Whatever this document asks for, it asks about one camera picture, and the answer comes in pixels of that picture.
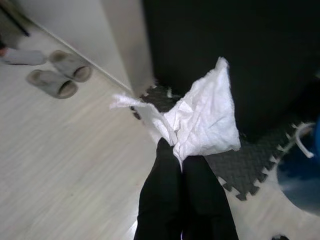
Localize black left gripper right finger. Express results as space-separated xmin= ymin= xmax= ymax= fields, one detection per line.
xmin=181 ymin=154 xmax=240 ymax=240

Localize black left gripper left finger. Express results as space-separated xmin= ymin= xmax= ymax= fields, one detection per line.
xmin=133 ymin=138 xmax=185 ymax=240

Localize white tissue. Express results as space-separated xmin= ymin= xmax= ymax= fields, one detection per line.
xmin=109 ymin=56 xmax=242 ymax=167

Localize dark interlocking foam mat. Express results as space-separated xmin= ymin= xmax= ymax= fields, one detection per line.
xmin=129 ymin=84 xmax=301 ymax=201

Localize grey fuzzy slipper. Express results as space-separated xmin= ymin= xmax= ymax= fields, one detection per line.
xmin=26 ymin=69 xmax=79 ymax=100
xmin=48 ymin=49 xmax=93 ymax=83

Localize black wardrobe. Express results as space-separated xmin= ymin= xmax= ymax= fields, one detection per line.
xmin=142 ymin=0 xmax=320 ymax=141

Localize foot in grey sock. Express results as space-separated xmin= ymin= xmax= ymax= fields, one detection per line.
xmin=0 ymin=48 xmax=47 ymax=67

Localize blue bin white handle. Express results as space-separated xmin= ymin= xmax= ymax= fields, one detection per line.
xmin=277 ymin=121 xmax=320 ymax=208

